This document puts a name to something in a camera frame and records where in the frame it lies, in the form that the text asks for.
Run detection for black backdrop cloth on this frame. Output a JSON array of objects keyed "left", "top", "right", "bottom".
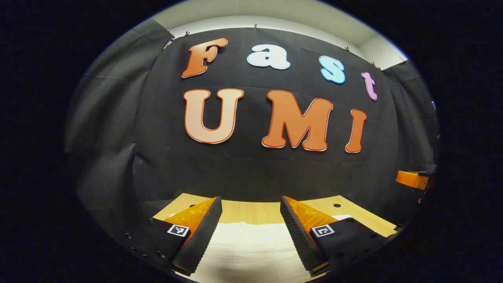
[{"left": 65, "top": 18, "right": 440, "bottom": 244}]

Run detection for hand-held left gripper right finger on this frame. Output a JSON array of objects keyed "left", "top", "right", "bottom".
[{"left": 279, "top": 195, "right": 394, "bottom": 278}]

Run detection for white jeans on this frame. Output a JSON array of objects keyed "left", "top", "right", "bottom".
[{"left": 188, "top": 214, "right": 354, "bottom": 283}]

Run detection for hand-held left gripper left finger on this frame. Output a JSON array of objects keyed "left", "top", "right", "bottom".
[{"left": 118, "top": 196, "right": 223, "bottom": 277}]

